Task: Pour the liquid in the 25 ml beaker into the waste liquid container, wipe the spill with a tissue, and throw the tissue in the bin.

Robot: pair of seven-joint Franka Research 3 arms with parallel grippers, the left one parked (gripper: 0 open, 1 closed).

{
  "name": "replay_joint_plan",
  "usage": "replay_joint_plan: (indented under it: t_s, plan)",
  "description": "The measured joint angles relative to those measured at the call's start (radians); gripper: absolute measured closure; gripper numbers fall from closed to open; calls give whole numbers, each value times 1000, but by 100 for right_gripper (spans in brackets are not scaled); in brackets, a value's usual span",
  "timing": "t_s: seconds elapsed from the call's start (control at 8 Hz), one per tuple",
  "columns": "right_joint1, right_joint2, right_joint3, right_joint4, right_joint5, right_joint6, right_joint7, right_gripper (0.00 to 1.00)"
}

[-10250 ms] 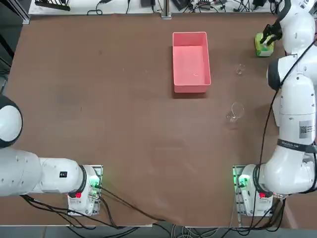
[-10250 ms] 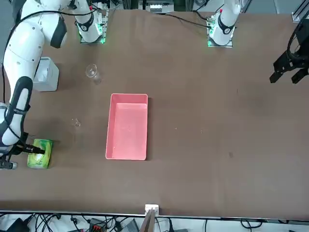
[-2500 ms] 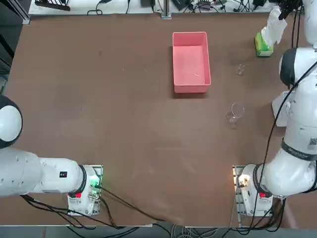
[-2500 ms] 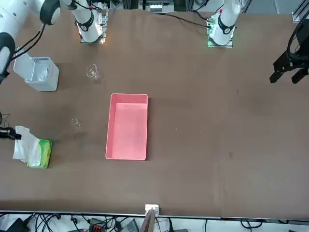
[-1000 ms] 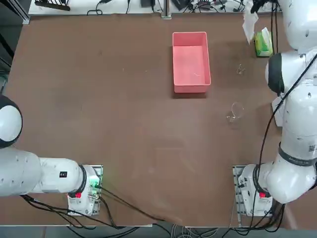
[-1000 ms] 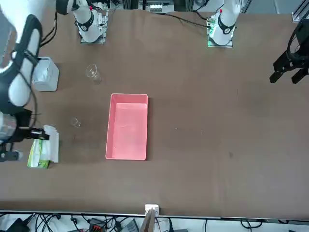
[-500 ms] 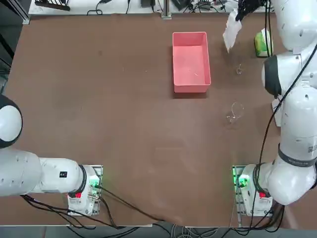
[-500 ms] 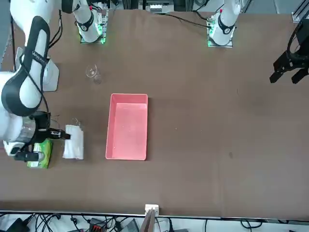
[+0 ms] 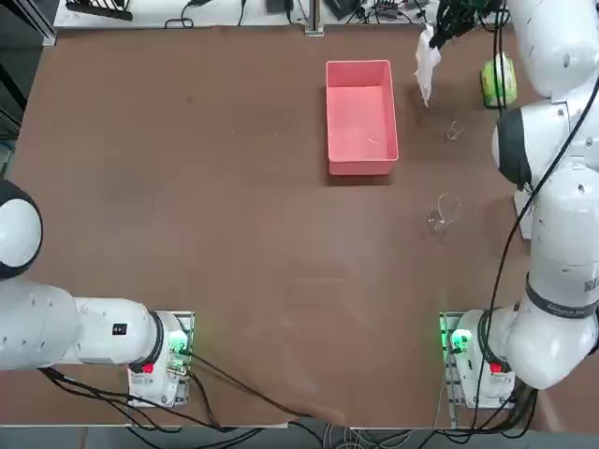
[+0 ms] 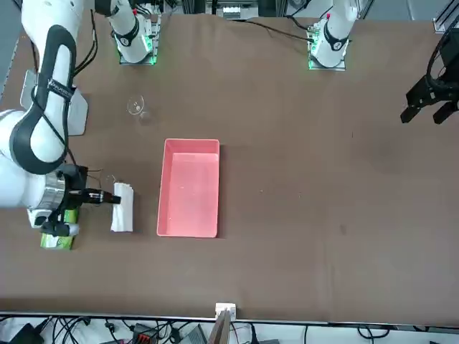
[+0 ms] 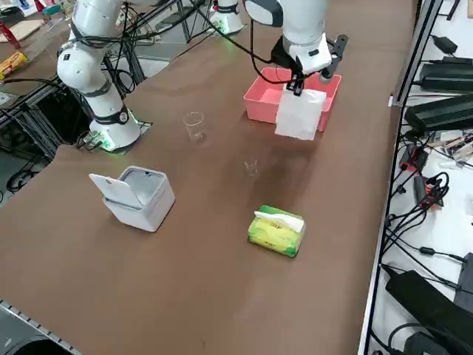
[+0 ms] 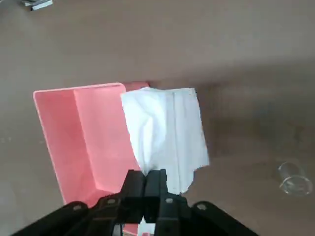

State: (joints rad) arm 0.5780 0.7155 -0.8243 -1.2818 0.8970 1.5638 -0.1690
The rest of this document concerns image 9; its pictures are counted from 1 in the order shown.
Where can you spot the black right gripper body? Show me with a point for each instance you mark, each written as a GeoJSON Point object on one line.
{"type": "Point", "coordinates": [482, 7]}

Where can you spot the white tissue sheet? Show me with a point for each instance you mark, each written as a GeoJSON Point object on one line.
{"type": "Point", "coordinates": [427, 65]}

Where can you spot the small glass beaker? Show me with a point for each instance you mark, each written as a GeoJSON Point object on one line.
{"type": "Point", "coordinates": [453, 131]}

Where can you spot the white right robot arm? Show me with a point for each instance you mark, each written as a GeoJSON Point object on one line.
{"type": "Point", "coordinates": [561, 234]}

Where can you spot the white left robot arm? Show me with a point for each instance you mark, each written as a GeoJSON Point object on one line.
{"type": "Point", "coordinates": [47, 327]}

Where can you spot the green tissue pack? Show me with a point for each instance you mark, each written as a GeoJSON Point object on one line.
{"type": "Point", "coordinates": [498, 79]}

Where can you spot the pink plastic container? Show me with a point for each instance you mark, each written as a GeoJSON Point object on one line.
{"type": "Point", "coordinates": [360, 121]}

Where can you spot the large glass beaker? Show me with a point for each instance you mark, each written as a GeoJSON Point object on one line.
{"type": "Point", "coordinates": [440, 224]}

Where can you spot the black device with red parts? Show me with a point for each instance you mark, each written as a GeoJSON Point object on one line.
{"type": "Point", "coordinates": [388, 4]}

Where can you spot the dark grey power box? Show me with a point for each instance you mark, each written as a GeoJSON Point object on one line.
{"type": "Point", "coordinates": [341, 7]}

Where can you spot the large black power box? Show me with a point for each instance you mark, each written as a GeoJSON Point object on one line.
{"type": "Point", "coordinates": [280, 5]}

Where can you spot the dark rack stand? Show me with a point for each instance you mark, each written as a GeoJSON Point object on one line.
{"type": "Point", "coordinates": [107, 13]}

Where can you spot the aluminium frame post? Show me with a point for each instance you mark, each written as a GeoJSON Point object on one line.
{"type": "Point", "coordinates": [313, 23]}

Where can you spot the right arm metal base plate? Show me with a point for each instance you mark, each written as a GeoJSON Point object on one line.
{"type": "Point", "coordinates": [451, 393]}

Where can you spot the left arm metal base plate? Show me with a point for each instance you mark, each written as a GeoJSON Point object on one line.
{"type": "Point", "coordinates": [187, 318]}

